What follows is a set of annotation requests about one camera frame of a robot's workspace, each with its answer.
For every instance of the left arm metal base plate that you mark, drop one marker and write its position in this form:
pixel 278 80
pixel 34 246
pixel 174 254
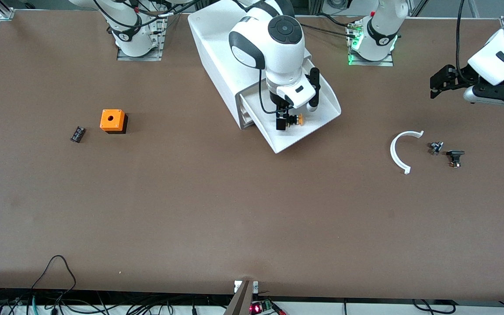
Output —
pixel 370 63

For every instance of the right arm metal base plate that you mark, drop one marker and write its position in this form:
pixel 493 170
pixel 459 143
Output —
pixel 140 58

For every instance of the dark purple cylindrical capacitor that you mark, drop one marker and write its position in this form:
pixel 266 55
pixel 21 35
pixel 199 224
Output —
pixel 78 134

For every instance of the white curved plastic arc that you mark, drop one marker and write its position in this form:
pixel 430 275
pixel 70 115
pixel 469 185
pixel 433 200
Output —
pixel 392 151

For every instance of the black knob component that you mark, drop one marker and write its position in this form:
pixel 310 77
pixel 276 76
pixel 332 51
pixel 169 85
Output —
pixel 455 154

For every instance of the white plastic drawer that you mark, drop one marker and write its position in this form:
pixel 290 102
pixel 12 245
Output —
pixel 247 116
pixel 291 138

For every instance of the small white metal bracket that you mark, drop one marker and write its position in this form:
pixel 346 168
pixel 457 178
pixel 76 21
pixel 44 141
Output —
pixel 237 286
pixel 255 287

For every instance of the brown angled beam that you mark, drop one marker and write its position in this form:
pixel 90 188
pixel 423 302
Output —
pixel 241 302

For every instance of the orange button enclosure box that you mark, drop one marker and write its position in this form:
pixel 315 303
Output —
pixel 118 116

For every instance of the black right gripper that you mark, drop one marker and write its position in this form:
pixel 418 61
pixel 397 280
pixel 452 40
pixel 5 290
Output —
pixel 281 114

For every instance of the small silver black component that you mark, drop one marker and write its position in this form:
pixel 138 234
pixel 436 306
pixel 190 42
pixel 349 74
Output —
pixel 435 148

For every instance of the yellow push button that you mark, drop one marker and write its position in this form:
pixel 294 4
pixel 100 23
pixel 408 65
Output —
pixel 300 120

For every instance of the green circuit board red display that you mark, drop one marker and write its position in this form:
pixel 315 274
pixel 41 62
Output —
pixel 256 308

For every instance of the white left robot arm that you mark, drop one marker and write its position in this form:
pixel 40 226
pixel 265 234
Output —
pixel 503 52

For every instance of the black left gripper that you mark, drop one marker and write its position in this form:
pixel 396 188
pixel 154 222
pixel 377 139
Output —
pixel 463 75

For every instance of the white drawer cabinet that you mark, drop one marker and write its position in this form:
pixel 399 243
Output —
pixel 210 43

